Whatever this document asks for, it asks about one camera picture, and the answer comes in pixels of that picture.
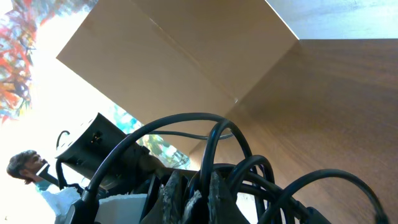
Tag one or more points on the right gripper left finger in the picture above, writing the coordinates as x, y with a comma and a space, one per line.
164, 202

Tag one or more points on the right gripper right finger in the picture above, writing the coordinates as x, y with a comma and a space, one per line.
222, 207

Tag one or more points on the person with dark hair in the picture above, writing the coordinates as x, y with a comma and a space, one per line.
25, 166

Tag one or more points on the brown cardboard box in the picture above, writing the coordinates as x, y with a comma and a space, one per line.
158, 58

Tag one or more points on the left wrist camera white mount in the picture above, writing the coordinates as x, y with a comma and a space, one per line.
121, 209

